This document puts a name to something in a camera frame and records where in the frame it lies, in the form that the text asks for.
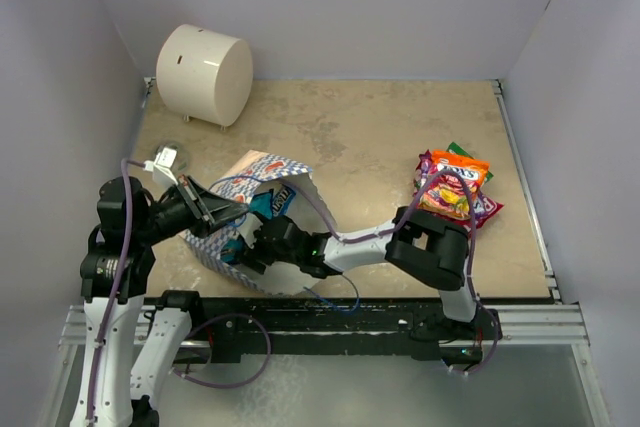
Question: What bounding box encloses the purple Fox's berries candy bag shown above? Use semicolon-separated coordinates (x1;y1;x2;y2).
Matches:
473;192;496;222

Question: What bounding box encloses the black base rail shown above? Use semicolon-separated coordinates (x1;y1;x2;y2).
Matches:
169;296;484;363

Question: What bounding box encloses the blue checkered paper bag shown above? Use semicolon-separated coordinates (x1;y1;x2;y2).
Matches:
181;150;342;303

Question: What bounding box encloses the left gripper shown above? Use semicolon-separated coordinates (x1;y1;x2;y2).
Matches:
136;173;248;244

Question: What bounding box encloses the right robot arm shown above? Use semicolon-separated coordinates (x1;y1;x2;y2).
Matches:
239;207;501;341

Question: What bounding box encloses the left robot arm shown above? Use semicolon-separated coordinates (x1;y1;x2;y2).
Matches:
71;174;249;426

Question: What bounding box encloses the teal blue snack bag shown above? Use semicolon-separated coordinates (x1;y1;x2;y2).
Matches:
221;190;273;265

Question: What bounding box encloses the red Real snack bag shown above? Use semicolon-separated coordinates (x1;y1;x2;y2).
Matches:
436;192;504;231

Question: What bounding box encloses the white cylindrical container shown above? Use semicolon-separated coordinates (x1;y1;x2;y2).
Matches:
156;24;254;127

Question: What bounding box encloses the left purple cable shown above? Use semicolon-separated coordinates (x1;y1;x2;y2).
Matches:
84;159;151;427

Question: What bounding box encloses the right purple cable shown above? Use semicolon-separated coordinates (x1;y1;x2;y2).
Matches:
239;170;501;378

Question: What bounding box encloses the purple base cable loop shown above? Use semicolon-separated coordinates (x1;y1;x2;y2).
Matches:
167;315;271;390

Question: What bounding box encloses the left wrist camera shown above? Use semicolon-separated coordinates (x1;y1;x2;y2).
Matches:
143;147;178;189

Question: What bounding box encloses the orange Fox's fruits candy bag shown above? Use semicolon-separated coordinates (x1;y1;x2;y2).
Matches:
418;150;490;220

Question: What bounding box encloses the green Fox's candy bag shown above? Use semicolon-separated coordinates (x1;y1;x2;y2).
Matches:
446;142;494;182

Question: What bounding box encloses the blue M&M's snack bag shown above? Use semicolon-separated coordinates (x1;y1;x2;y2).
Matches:
271;185;296;217

